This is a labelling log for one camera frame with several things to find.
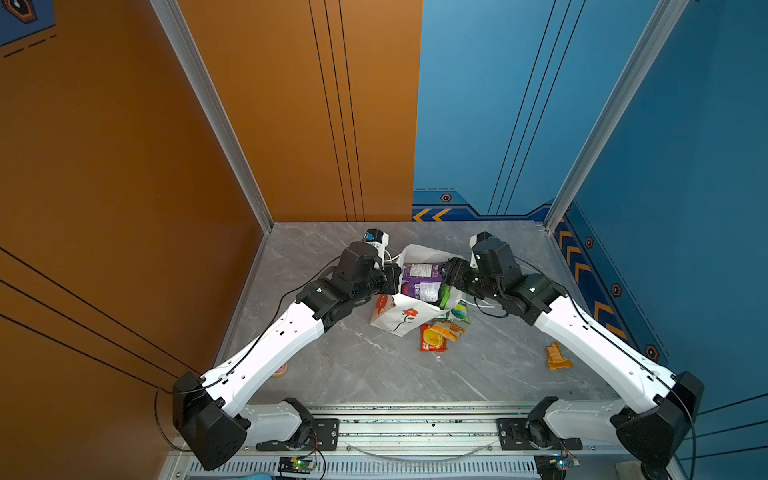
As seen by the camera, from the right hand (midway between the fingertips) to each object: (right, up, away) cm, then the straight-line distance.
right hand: (441, 272), depth 75 cm
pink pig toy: (-43, -28, +8) cm, 53 cm away
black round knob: (+42, -40, -13) cm, 60 cm away
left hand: (-10, +1, -2) cm, 10 cm away
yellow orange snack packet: (+4, -18, +14) cm, 23 cm away
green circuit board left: (-35, -46, -4) cm, 58 cm away
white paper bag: (-11, -11, +1) cm, 15 cm away
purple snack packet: (-4, -3, +5) cm, 7 cm away
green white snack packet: (+9, -14, +20) cm, 26 cm away
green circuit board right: (+26, -46, -4) cm, 53 cm away
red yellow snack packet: (0, -21, +13) cm, 25 cm away
